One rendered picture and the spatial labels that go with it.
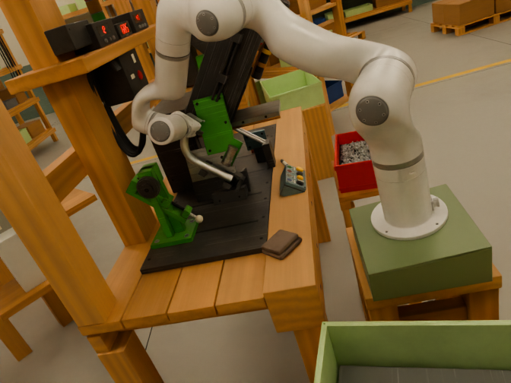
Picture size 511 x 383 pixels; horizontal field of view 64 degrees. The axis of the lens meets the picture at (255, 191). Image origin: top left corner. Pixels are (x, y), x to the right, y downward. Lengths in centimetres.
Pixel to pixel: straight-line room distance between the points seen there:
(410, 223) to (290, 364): 119
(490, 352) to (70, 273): 98
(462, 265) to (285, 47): 63
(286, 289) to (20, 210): 68
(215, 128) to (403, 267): 86
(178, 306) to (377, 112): 73
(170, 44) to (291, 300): 72
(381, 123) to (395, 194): 23
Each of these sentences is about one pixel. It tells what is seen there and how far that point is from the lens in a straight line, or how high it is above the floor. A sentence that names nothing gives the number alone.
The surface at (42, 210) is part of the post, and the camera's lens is 113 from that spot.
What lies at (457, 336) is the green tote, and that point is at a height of 93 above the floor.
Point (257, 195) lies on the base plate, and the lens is 153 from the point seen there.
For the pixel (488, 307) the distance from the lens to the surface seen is 120.
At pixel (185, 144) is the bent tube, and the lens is 155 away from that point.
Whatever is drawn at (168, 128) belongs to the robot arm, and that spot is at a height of 129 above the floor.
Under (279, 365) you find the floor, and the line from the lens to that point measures 211.
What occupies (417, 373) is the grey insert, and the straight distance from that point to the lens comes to 94.
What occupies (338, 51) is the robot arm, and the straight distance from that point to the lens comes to 95.
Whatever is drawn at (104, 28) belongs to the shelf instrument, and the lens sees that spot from 150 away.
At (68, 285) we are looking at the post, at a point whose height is 103.
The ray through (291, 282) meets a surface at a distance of 109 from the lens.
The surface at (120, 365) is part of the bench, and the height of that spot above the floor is 71.
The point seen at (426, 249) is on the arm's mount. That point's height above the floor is 95.
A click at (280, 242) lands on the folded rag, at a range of 119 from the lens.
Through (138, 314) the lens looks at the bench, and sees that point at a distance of 125.
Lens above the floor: 160
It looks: 27 degrees down
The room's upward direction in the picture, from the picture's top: 18 degrees counter-clockwise
